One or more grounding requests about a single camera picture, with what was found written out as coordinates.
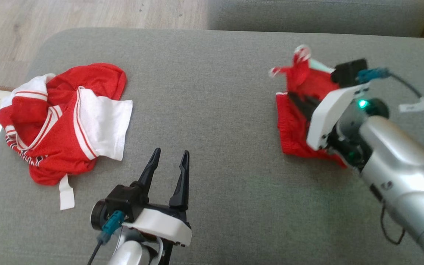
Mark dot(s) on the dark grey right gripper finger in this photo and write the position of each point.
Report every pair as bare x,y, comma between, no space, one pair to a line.
306,112
306,100

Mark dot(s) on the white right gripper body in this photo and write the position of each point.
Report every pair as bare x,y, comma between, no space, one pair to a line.
326,114

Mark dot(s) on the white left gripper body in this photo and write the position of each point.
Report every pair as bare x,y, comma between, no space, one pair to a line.
164,224

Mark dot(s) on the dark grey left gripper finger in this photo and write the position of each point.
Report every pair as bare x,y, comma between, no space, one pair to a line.
182,187
149,169

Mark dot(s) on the red shorts white trim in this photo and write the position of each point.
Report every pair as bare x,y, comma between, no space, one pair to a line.
293,125

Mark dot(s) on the red white number jersey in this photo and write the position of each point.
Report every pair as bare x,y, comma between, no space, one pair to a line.
50,154

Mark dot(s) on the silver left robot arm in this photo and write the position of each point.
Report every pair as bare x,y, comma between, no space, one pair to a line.
131,255

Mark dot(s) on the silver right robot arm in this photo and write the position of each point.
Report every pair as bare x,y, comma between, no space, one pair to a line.
399,165

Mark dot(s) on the small grey sofa cushion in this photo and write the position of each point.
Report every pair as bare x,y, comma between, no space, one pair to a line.
307,16

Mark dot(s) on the large grey sofa cushion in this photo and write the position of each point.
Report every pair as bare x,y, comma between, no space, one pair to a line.
212,92

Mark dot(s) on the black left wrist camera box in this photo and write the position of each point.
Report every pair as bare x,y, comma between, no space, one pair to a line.
123,198

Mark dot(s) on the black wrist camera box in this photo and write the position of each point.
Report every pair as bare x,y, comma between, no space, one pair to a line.
348,71
123,198

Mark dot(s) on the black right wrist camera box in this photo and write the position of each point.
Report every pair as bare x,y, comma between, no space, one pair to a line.
348,71

